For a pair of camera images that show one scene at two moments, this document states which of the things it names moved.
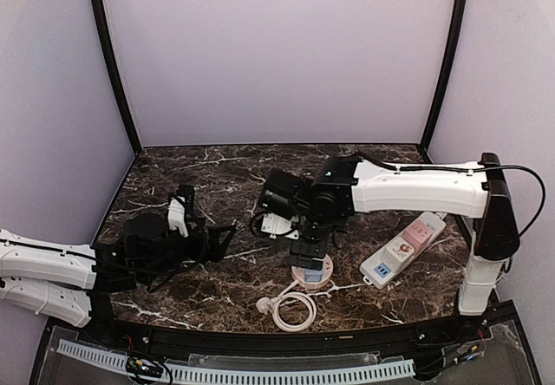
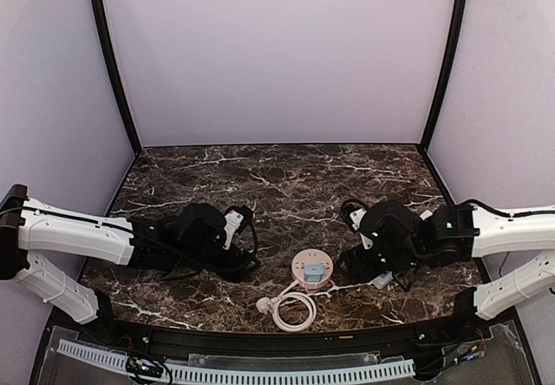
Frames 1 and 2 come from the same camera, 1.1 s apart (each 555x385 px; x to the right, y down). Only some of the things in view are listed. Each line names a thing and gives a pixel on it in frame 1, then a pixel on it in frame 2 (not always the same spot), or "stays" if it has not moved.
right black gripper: x=309 y=251 -> x=353 y=258
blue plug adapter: x=313 y=275 stays
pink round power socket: x=298 y=274 stays
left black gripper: x=199 y=244 -> x=242 y=264
